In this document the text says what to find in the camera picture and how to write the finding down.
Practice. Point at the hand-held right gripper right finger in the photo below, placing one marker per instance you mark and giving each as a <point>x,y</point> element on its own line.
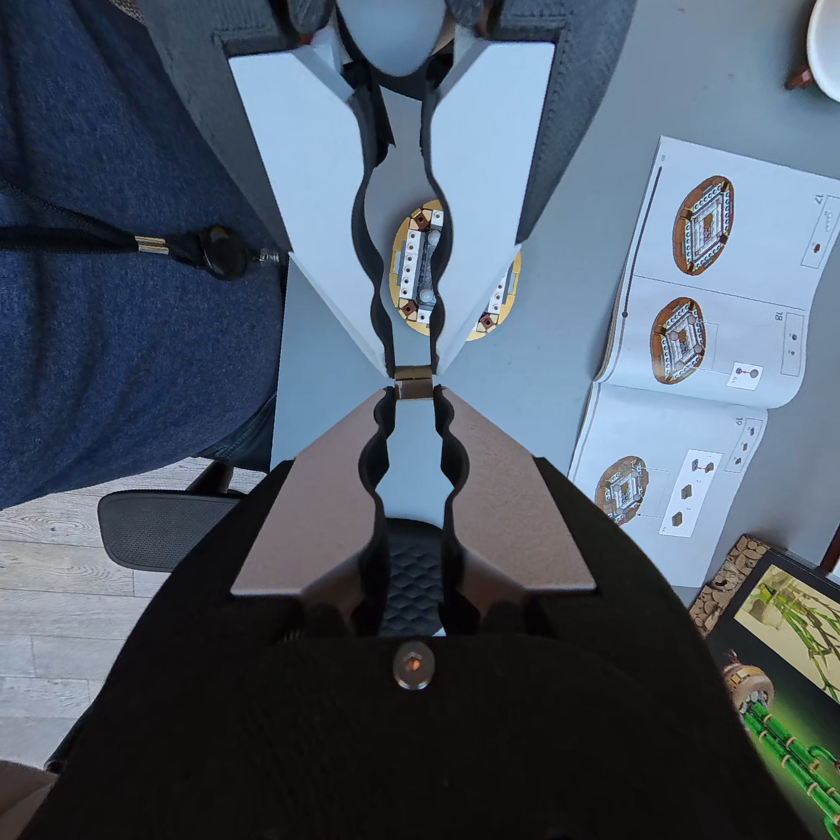
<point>518,512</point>

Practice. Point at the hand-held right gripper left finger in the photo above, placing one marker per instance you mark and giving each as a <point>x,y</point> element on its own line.
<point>308,512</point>

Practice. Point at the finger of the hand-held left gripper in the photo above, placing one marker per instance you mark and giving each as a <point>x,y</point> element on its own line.
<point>489,164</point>
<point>308,170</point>

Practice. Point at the tan lego plate piece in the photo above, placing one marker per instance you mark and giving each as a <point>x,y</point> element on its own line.
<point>413,384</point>

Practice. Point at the round gold lego base build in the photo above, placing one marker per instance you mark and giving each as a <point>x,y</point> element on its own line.
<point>420,262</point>

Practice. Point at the lego instruction booklet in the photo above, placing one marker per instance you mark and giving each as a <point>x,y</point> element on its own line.
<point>695,361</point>

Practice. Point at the lego set box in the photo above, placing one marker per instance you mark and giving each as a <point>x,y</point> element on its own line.
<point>781,689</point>

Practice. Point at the small brown lego piece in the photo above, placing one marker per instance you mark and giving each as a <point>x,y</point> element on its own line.
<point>799,79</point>

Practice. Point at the person's blue jeans leg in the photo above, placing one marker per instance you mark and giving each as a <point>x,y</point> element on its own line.
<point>246,439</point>

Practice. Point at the black badge reel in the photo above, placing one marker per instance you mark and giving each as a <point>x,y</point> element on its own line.
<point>226,253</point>

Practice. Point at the black hex pattern armrest pad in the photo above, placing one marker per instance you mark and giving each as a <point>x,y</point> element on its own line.
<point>413,577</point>

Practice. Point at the black mesh office chair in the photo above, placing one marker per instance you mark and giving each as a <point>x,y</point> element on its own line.
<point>157,531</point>

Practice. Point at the white bowl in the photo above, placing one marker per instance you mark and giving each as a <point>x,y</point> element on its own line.
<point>828,46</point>

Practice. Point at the brown cardboard box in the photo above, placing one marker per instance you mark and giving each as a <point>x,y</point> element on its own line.
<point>23,797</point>

